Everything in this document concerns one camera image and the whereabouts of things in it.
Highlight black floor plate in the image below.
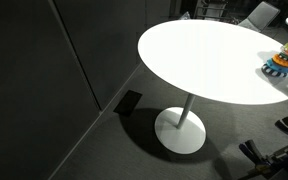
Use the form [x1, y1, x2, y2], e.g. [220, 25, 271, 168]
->
[113, 89, 143, 118]

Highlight white table pole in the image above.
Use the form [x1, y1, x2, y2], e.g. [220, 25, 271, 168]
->
[176, 93, 197, 130]

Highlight white round table base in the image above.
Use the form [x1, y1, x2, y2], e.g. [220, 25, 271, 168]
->
[154, 106, 207, 155]

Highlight grey chair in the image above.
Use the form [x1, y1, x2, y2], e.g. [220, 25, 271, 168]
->
[237, 1, 281, 33]

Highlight dark metal frame chair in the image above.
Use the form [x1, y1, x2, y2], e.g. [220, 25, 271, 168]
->
[193, 0, 229, 21]

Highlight black white striped ring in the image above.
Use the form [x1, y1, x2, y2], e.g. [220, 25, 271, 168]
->
[261, 63, 288, 79]

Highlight blue plastic ring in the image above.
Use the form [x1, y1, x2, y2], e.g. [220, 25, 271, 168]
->
[265, 58, 288, 74]

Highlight orange plastic ring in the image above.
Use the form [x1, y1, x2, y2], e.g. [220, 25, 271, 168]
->
[271, 53, 288, 68]

